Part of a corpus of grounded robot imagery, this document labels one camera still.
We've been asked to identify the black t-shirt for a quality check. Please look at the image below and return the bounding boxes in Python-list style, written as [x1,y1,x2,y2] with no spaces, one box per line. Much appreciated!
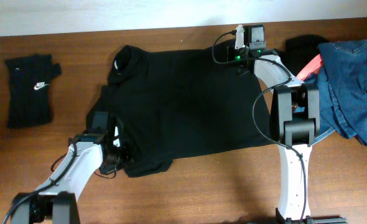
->
[86,40,269,177]

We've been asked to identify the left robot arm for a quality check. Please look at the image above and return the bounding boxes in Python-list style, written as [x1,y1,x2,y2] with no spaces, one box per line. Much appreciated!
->
[3,111,130,223]

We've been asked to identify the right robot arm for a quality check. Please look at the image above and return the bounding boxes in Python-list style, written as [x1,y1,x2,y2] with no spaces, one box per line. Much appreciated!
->
[231,25,347,223]

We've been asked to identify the pink paper tag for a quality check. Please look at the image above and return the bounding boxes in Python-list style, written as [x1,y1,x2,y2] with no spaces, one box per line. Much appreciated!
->
[296,54,323,81]

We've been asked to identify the blue denim jeans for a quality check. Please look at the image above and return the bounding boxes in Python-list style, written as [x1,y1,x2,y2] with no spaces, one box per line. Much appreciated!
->
[304,39,367,146]

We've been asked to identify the black Nike sock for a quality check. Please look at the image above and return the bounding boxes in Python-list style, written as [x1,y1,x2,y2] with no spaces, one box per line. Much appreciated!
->
[4,54,62,128]

